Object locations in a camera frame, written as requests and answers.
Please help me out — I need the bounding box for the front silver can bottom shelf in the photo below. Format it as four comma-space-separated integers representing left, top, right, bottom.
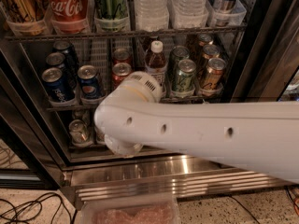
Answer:
68, 119, 90, 144

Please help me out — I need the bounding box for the front orange red can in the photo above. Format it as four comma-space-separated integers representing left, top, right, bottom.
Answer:
112, 63, 132, 89

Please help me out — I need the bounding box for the steel fridge base grille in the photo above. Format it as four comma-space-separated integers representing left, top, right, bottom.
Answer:
61, 155, 290, 209

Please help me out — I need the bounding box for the orange red can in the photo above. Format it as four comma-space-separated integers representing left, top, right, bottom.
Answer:
112, 48, 132, 64
112, 63, 132, 89

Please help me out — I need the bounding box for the rear left Pepsi can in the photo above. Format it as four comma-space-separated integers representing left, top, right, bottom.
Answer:
52, 40, 79, 70

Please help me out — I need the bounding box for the middle gold can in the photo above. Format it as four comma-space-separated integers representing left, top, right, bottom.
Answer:
198, 44, 221, 68

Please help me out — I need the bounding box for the glass fridge door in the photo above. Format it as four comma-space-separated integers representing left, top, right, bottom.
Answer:
229, 0, 299, 102

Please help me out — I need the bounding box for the front left Pepsi can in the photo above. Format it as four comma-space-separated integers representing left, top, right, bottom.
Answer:
42, 67, 75, 103

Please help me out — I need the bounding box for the middle left Pepsi can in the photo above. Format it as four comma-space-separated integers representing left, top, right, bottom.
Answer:
46, 52, 77, 89

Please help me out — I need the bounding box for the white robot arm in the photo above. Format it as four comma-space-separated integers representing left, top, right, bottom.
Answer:
94, 72, 299, 183

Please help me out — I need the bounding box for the rear green can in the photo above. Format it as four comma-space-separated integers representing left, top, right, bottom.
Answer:
167, 45, 190, 79

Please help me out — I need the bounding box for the rear silver can bottom shelf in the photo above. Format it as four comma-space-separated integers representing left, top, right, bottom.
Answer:
72, 109, 91, 126

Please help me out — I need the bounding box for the blue silver can top shelf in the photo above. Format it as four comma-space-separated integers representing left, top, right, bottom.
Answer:
212, 0, 236, 27

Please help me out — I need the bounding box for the clear plastic bin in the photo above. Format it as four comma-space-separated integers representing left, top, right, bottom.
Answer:
80, 193, 180, 224

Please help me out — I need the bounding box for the green white 7up can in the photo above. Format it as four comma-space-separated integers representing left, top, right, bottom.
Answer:
94, 127, 105, 143

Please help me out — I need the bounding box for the pepsi can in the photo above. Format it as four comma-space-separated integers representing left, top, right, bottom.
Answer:
42, 67, 75, 103
52, 40, 79, 70
46, 52, 77, 89

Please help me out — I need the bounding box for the front green can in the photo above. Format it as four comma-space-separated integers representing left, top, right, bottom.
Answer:
172, 59, 196, 92

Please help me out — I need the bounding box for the right water bottle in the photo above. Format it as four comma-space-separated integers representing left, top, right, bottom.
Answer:
170, 0, 207, 29

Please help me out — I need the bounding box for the front gold can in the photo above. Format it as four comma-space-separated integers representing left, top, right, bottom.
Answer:
199, 58, 226, 90

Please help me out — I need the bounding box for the Coca-Cola can top shelf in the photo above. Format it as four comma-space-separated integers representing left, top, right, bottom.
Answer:
49, 0, 88, 34

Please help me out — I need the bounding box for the green can top shelf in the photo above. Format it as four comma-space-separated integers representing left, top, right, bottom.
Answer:
94, 0, 129, 32

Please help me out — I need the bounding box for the gold can top shelf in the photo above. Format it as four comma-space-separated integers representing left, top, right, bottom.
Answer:
1, 0, 48, 35

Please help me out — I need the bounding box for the water bottle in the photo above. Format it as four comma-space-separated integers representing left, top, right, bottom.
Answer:
170, 0, 207, 29
134, 0, 169, 32

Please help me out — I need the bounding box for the rear gold can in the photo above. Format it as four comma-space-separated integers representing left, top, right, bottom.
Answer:
191, 34, 214, 53

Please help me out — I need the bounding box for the middle wire shelf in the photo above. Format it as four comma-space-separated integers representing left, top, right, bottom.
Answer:
47, 94, 220, 111

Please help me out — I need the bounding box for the wire shelf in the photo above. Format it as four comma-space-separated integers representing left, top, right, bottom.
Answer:
47, 94, 220, 111
4, 24, 247, 42

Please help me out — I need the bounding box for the left water bottle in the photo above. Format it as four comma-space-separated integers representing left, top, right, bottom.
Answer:
134, 0, 169, 32

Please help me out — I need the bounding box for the tea bottle middle shelf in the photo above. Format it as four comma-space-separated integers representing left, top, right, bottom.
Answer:
144, 40, 167, 91

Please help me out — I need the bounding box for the top wire shelf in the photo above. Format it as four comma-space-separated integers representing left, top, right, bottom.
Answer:
4, 24, 247, 42

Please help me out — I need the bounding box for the black floor cable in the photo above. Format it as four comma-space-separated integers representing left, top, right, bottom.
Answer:
0, 191, 78, 224

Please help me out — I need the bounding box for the rear orange red can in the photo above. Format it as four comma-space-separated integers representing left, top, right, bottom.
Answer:
112, 48, 132, 64

